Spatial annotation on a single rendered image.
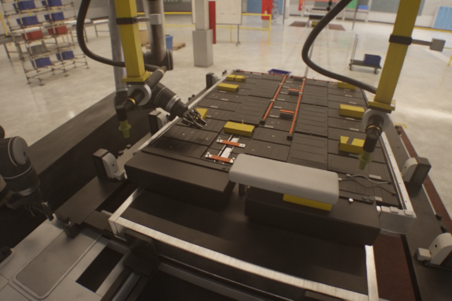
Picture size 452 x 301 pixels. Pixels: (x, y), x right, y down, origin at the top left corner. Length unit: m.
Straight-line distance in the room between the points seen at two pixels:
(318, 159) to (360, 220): 0.44
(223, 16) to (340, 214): 8.80
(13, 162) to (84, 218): 0.37
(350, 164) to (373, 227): 0.46
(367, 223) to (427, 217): 0.55
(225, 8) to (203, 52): 3.27
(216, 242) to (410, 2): 0.89
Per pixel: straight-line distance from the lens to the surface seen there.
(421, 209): 1.40
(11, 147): 1.05
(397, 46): 0.82
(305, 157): 1.21
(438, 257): 1.16
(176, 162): 0.99
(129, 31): 0.89
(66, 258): 1.16
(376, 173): 1.25
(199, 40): 6.32
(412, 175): 1.49
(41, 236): 1.30
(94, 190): 1.33
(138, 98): 0.90
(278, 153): 1.21
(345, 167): 1.22
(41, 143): 1.86
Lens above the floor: 1.69
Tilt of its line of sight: 30 degrees down
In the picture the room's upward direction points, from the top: straight up
